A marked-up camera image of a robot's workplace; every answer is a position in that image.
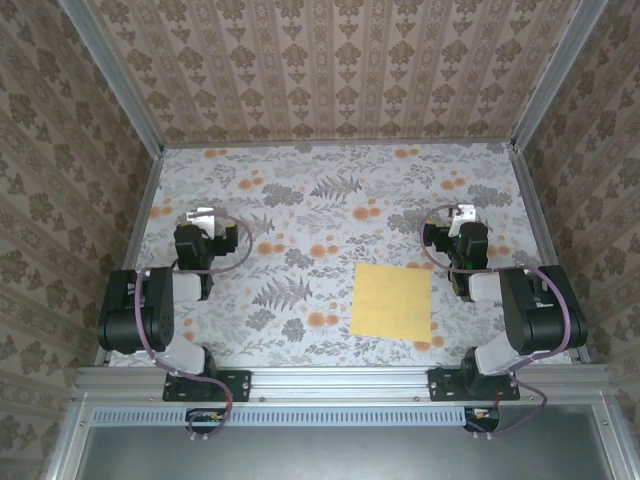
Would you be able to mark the yellow cloth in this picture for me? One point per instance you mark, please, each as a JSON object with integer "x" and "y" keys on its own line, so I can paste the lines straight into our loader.
{"x": 392, "y": 302}

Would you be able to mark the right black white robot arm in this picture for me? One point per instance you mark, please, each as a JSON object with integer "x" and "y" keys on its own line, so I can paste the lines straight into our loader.
{"x": 540, "y": 320}

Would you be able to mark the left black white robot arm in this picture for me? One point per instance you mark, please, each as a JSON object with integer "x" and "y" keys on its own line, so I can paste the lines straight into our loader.
{"x": 155, "y": 310}

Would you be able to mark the grey metal sheet panel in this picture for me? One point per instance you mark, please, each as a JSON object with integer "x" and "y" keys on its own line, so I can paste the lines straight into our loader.
{"x": 340, "y": 450}

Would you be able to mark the floral patterned table cover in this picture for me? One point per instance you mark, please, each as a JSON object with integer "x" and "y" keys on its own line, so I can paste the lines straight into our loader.
{"x": 300, "y": 175}

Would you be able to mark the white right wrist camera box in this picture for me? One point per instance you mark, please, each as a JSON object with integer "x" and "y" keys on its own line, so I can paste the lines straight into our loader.
{"x": 465, "y": 212}

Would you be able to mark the aluminium side rail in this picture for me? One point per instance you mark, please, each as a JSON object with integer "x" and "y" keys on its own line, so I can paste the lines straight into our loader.
{"x": 130, "y": 255}
{"x": 550, "y": 255}

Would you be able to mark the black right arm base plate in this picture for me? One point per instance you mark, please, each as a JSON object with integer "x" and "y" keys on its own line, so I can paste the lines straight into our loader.
{"x": 442, "y": 385}

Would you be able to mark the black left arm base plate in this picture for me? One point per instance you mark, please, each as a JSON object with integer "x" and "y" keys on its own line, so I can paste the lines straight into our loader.
{"x": 235, "y": 385}

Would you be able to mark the aluminium frame post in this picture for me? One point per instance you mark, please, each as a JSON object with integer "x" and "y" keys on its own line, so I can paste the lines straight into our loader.
{"x": 115, "y": 75}
{"x": 555, "y": 75}

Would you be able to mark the wide aluminium frame rail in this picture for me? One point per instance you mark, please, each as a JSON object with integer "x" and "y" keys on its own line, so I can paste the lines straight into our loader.
{"x": 340, "y": 382}

